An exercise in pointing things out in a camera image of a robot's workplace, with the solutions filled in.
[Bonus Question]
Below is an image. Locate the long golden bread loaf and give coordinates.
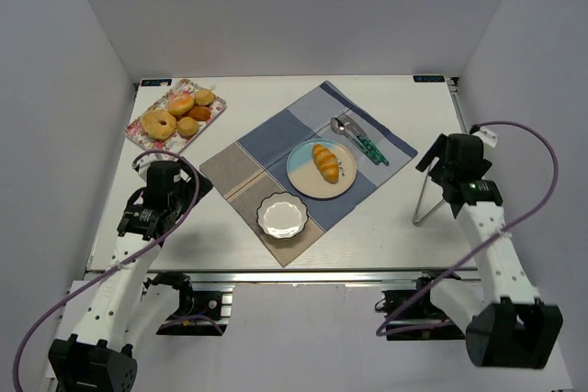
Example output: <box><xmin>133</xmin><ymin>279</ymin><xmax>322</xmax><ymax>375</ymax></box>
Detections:
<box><xmin>312</xmin><ymin>143</ymin><xmax>339</xmax><ymax>184</ymax></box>

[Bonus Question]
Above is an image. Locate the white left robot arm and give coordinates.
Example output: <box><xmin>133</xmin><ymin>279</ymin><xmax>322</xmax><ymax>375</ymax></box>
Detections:
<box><xmin>49</xmin><ymin>160</ymin><xmax>212</xmax><ymax>391</ymax></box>

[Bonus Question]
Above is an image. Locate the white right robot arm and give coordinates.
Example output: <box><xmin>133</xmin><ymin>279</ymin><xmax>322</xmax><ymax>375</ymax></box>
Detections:
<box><xmin>416</xmin><ymin>132</ymin><xmax>563</xmax><ymax>370</ymax></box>

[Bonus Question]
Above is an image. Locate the blue patchwork placemat cloth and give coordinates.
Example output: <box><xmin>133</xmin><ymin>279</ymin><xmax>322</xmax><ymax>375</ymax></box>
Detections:
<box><xmin>200</xmin><ymin>81</ymin><xmax>417</xmax><ymax>266</ymax></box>

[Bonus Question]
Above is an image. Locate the round tan bun bottom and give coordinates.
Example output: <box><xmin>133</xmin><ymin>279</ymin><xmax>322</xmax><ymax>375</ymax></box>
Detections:
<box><xmin>176</xmin><ymin>117</ymin><xmax>199</xmax><ymax>138</ymax></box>

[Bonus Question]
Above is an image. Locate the round tan bun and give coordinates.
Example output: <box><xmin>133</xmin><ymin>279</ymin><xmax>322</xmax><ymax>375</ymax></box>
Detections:
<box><xmin>176</xmin><ymin>117</ymin><xmax>199</xmax><ymax>138</ymax></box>
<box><xmin>193</xmin><ymin>89</ymin><xmax>215</xmax><ymax>106</ymax></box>

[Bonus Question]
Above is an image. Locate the brown oval muffin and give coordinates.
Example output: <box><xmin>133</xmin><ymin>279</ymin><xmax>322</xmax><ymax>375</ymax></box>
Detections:
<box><xmin>186</xmin><ymin>106</ymin><xmax>211</xmax><ymax>121</ymax></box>

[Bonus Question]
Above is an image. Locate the blue table label right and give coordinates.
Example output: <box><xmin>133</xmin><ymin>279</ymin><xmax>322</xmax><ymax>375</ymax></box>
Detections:
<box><xmin>413</xmin><ymin>74</ymin><xmax>446</xmax><ymax>84</ymax></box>

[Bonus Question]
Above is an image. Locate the blue table label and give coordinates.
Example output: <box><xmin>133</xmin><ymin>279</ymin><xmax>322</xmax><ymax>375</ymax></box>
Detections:
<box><xmin>413</xmin><ymin>74</ymin><xmax>446</xmax><ymax>84</ymax></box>
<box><xmin>140</xmin><ymin>78</ymin><xmax>172</xmax><ymax>87</ymax></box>

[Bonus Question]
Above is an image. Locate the white scalloped bowl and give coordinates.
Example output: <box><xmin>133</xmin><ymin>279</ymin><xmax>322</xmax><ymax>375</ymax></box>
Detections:
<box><xmin>255</xmin><ymin>192</ymin><xmax>310</xmax><ymax>241</ymax></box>

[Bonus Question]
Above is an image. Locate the pink glazed round bun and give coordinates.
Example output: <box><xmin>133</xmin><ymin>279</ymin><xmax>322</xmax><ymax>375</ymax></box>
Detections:
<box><xmin>166</xmin><ymin>94</ymin><xmax>195</xmax><ymax>117</ymax></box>

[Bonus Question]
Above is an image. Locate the round tan bun top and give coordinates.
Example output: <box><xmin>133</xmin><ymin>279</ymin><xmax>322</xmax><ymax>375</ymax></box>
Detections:
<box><xmin>193</xmin><ymin>89</ymin><xmax>215</xmax><ymax>106</ymax></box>

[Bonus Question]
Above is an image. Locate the blue and cream plate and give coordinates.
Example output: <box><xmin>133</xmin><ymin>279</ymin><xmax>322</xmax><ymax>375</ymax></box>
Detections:
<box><xmin>286</xmin><ymin>139</ymin><xmax>357</xmax><ymax>199</ymax></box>

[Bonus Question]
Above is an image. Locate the blue table label left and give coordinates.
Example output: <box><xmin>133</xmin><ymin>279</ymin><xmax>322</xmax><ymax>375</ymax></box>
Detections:
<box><xmin>140</xmin><ymin>78</ymin><xmax>172</xmax><ymax>87</ymax></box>

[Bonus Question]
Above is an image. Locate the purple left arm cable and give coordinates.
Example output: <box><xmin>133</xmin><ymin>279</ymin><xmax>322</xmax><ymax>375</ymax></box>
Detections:
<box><xmin>11</xmin><ymin>149</ymin><xmax>202</xmax><ymax>392</ymax></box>

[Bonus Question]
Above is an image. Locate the golden ring doughnut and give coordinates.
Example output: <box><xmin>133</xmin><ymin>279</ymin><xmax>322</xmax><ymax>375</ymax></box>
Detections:
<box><xmin>140</xmin><ymin>109</ymin><xmax>176</xmax><ymax>140</ymax></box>

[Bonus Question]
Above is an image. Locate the green handled knife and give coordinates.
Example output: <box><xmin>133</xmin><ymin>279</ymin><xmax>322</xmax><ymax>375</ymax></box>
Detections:
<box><xmin>350</xmin><ymin>121</ymin><xmax>390</xmax><ymax>166</ymax></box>

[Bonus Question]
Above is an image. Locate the green handled fork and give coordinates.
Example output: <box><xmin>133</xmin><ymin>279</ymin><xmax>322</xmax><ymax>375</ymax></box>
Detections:
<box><xmin>339</xmin><ymin>114</ymin><xmax>390</xmax><ymax>166</ymax></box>

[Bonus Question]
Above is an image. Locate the green handled spoon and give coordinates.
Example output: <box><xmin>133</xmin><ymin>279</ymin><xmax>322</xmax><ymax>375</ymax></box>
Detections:
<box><xmin>330</xmin><ymin>118</ymin><xmax>375</xmax><ymax>163</ymax></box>

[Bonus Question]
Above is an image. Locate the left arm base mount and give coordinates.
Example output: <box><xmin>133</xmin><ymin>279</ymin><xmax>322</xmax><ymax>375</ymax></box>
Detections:
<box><xmin>141</xmin><ymin>273</ymin><xmax>232</xmax><ymax>336</ymax></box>

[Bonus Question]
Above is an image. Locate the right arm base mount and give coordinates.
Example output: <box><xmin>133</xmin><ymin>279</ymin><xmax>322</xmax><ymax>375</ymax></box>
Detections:
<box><xmin>374</xmin><ymin>277</ymin><xmax>464</xmax><ymax>342</ymax></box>

